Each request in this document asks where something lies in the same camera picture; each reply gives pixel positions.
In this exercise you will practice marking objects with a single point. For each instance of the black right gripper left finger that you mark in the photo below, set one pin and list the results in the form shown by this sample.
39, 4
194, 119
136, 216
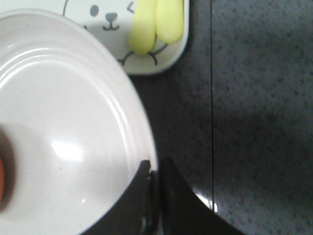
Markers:
136, 212

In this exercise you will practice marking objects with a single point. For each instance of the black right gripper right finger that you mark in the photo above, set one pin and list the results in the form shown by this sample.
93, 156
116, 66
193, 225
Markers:
183, 213

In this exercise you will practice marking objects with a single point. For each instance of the orange mandarin fruit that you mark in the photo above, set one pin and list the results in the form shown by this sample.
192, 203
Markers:
2, 179

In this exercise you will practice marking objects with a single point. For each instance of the yellow plastic fork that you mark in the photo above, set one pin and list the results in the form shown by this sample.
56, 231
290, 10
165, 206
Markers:
169, 20

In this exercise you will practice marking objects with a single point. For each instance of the white bear-print tray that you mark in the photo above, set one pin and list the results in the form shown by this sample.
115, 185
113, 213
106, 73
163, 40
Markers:
110, 21

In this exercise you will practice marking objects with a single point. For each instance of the beige round plate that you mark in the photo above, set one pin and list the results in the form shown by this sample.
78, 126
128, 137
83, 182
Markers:
73, 131

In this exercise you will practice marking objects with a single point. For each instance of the yellow plastic spoon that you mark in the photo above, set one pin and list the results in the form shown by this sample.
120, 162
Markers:
143, 32

